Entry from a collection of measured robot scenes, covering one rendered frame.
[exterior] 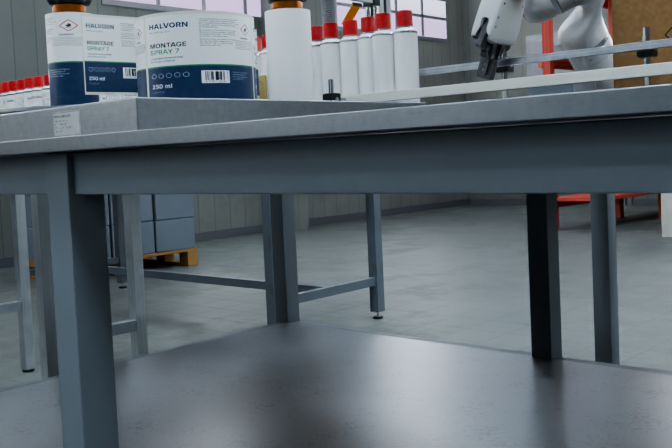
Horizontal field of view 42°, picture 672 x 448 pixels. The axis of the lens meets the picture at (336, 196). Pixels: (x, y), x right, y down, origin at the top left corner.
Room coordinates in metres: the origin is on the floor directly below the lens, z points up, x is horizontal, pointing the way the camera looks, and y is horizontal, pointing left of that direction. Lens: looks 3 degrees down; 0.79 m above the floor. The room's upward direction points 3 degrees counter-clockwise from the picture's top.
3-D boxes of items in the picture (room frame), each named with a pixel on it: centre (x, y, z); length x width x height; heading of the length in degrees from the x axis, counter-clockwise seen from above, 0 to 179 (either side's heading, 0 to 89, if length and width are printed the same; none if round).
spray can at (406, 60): (1.86, -0.16, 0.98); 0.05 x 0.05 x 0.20
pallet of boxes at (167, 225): (6.36, 1.68, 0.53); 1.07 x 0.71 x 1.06; 136
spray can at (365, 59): (1.93, -0.09, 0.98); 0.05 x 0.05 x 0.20
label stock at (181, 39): (1.48, 0.23, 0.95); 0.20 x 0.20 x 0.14
